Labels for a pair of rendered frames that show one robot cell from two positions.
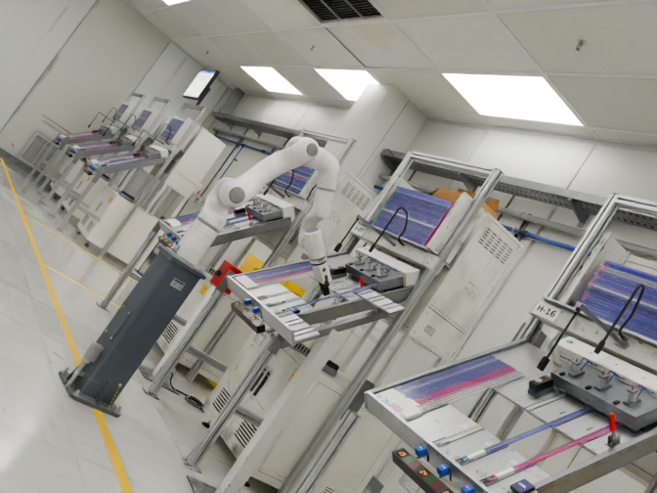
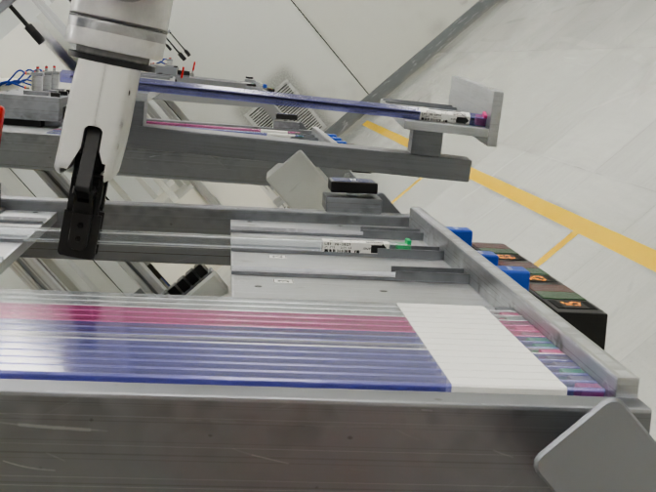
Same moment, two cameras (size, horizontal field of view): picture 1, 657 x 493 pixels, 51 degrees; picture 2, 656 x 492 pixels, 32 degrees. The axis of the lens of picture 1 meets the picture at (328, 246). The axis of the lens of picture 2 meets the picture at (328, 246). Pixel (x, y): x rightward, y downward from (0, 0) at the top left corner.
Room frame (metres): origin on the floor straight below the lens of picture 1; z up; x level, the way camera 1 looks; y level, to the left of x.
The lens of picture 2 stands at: (4.12, 0.57, 0.98)
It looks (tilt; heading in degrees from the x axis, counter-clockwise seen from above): 10 degrees down; 213
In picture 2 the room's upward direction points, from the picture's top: 41 degrees counter-clockwise
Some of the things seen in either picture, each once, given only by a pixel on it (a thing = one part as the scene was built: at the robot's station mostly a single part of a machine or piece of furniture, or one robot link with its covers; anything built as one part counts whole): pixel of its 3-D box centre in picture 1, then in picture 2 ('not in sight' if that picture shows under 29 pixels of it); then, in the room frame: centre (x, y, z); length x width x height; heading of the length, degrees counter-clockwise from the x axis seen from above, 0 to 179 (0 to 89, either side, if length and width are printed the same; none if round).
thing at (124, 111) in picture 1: (107, 151); not in sight; (10.22, 3.48, 0.95); 1.37 x 0.82 x 1.90; 120
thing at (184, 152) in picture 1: (153, 180); not in sight; (7.72, 2.01, 0.95); 1.36 x 0.82 x 1.90; 120
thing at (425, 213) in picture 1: (417, 219); not in sight; (3.56, -0.30, 1.52); 0.51 x 0.13 x 0.27; 30
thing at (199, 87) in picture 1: (202, 88); not in sight; (7.65, 2.14, 2.10); 0.58 x 0.14 x 0.41; 30
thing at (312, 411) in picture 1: (296, 421); not in sight; (3.67, -0.38, 0.31); 0.70 x 0.65 x 0.62; 30
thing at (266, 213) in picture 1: (220, 274); not in sight; (4.82, 0.50, 0.66); 1.01 x 0.73 x 1.31; 120
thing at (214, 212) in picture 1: (221, 201); not in sight; (3.08, 0.50, 1.00); 0.19 x 0.12 x 0.24; 25
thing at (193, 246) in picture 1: (195, 243); not in sight; (3.05, 0.49, 0.79); 0.19 x 0.19 x 0.18
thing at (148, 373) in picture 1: (196, 321); not in sight; (4.06, 0.39, 0.39); 0.24 x 0.24 x 0.78; 30
